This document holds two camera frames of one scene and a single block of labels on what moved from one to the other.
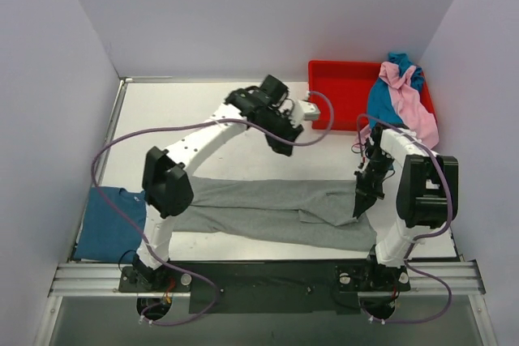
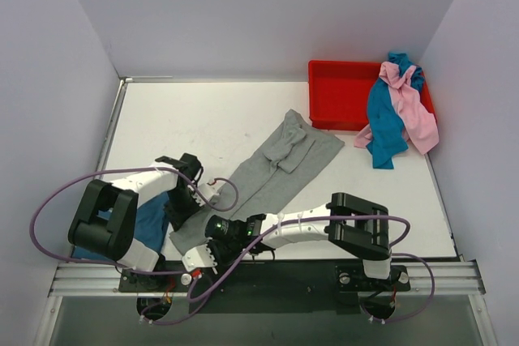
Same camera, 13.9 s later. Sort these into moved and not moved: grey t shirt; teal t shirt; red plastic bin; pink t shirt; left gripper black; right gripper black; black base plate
Moved: right gripper black; left gripper black; grey t shirt
Not moved: pink t shirt; teal t shirt; red plastic bin; black base plate
